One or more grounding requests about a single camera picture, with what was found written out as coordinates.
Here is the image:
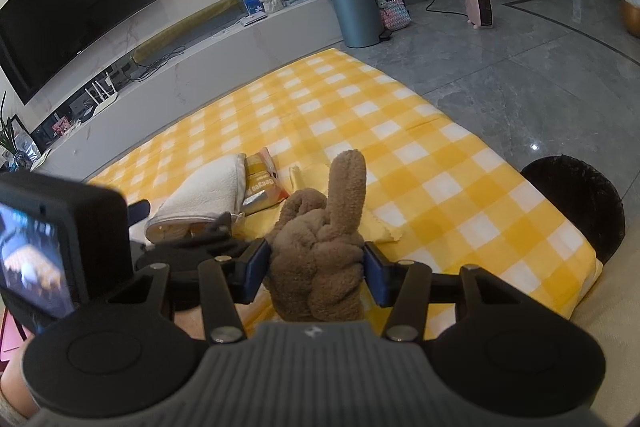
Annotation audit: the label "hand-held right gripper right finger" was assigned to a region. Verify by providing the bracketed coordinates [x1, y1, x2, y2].
[363, 243, 573, 342]

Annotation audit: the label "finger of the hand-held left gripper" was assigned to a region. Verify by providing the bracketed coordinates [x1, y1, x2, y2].
[129, 200, 151, 228]
[134, 213, 261, 268]

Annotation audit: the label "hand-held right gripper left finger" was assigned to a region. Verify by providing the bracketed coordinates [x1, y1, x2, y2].
[107, 239, 273, 344]

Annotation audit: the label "white towel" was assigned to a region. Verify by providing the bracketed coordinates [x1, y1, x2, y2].
[145, 153, 247, 242]

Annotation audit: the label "brown plush toy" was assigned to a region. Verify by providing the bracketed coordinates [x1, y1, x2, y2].
[262, 149, 368, 323]

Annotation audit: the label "yellow snack packet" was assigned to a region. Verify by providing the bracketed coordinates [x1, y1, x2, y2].
[242, 147, 291, 214]

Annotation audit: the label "person's left forearm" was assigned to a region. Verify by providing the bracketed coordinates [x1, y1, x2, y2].
[0, 342, 41, 420]

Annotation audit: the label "yellow cleaning cloth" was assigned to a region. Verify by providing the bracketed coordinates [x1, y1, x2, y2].
[290, 163, 403, 244]

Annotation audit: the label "green plant in glass vase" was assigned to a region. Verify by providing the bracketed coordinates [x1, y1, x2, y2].
[0, 92, 26, 168]

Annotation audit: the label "white router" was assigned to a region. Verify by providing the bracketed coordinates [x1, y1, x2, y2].
[85, 74, 121, 112]

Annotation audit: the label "yellow checked tablecloth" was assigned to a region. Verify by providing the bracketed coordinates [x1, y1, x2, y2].
[85, 47, 603, 323]

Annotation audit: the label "white marble television cabinet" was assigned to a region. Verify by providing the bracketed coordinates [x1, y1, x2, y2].
[30, 0, 351, 182]

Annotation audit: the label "black round stool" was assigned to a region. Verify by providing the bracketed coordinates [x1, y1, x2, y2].
[520, 154, 626, 264]

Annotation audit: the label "woven pastel bag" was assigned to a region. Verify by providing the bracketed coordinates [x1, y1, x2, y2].
[377, 0, 412, 30]

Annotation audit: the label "grey metal trash can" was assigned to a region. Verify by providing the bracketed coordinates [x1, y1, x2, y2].
[327, 0, 383, 48]

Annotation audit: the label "pink space heater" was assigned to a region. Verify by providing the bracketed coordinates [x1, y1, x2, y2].
[465, 0, 493, 29]

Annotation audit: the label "black cables on cabinet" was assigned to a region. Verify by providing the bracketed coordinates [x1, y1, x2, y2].
[132, 47, 186, 80]

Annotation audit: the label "black wall television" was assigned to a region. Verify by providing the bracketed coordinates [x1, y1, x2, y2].
[0, 0, 161, 105]

